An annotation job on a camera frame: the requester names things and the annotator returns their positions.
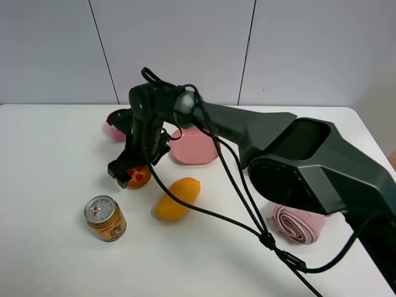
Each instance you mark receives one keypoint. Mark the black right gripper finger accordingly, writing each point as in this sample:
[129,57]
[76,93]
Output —
[162,149]

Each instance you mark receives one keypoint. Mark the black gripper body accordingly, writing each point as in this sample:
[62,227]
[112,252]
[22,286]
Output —
[144,138]

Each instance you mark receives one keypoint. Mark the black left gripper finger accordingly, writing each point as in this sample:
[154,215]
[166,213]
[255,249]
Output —
[118,168]

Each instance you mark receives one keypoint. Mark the toy fruit tart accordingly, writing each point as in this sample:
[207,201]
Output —
[140,176]

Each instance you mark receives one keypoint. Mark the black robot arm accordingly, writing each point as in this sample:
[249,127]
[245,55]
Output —
[301,163]

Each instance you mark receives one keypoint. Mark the pink toy saucepan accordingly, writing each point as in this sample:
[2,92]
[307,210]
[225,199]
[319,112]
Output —
[119,123]

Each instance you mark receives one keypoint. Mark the pink square plate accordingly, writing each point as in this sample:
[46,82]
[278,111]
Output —
[192,147]

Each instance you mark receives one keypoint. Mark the gold drink can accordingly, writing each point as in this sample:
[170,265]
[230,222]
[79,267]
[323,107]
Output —
[105,218]

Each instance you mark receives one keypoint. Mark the rolled pink towel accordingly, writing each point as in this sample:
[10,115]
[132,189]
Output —
[299,226]

